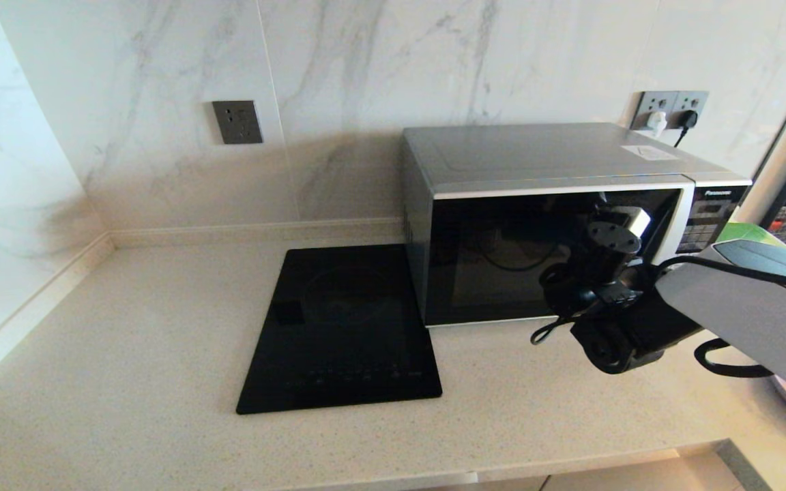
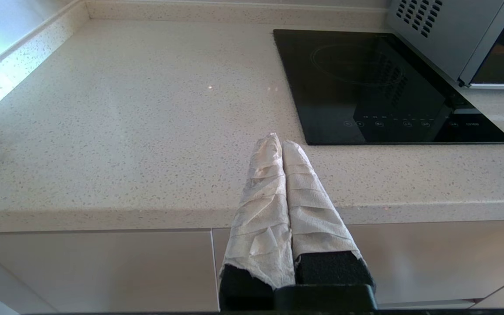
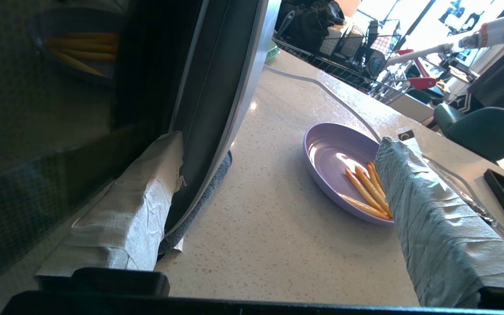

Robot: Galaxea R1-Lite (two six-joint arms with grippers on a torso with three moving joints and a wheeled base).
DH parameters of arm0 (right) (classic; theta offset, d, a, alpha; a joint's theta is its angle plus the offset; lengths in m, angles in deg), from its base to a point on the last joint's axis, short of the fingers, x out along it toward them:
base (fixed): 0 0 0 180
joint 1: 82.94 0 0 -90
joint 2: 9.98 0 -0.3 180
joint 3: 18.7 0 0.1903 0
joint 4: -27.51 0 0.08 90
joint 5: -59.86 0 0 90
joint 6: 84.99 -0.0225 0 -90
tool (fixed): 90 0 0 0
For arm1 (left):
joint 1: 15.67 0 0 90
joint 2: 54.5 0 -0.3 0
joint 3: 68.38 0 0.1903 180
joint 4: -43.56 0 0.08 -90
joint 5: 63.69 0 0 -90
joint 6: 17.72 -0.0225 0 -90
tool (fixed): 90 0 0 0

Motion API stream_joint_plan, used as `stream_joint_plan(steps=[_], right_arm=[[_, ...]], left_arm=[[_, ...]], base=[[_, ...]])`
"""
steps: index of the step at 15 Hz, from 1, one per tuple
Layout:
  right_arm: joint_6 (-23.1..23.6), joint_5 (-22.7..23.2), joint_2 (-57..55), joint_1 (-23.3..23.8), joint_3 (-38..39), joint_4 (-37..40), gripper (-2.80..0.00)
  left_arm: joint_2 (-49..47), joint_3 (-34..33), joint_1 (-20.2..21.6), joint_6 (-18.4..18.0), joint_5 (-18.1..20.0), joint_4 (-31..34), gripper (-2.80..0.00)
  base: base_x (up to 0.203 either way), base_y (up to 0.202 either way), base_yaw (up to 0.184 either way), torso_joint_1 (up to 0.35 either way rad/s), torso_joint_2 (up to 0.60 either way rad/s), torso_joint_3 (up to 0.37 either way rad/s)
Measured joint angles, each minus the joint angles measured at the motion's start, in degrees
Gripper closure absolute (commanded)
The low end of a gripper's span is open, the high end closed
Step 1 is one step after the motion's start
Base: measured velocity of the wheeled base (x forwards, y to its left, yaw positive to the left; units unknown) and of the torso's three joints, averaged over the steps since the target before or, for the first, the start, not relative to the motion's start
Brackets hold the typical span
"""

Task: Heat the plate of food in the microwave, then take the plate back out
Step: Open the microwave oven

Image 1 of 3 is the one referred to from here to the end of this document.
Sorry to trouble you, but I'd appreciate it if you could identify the grey socket with black plug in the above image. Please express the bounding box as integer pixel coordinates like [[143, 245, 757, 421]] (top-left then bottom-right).
[[673, 91, 710, 130]]

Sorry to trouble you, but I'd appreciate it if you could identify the grey socket with white plug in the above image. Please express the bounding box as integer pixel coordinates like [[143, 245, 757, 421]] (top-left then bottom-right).
[[630, 91, 678, 132]]

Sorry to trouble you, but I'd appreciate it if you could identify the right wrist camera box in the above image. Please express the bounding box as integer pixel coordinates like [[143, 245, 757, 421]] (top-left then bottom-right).
[[599, 285, 645, 306]]

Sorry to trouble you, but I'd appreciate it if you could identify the green plastic cutting board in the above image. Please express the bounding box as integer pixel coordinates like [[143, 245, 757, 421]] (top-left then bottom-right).
[[717, 222, 786, 250]]

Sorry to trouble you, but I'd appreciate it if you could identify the thin black cable loop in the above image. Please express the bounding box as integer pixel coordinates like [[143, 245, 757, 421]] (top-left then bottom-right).
[[531, 315, 564, 345]]

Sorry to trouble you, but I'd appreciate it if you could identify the black power plug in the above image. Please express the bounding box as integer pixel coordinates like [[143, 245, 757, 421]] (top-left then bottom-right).
[[673, 110, 699, 148]]

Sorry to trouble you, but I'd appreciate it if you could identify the black glass induction cooktop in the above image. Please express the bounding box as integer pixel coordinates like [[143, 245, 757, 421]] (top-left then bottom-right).
[[235, 243, 443, 415]]

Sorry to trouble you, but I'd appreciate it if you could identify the silver microwave oven body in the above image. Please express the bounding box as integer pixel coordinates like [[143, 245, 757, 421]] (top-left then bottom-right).
[[401, 123, 754, 328]]

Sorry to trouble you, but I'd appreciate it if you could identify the single dark grey wall socket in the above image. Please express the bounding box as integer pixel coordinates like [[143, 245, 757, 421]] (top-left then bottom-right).
[[212, 100, 264, 145]]

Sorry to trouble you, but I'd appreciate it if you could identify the black glass microwave door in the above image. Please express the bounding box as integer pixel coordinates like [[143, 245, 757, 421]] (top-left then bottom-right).
[[426, 179, 697, 327]]

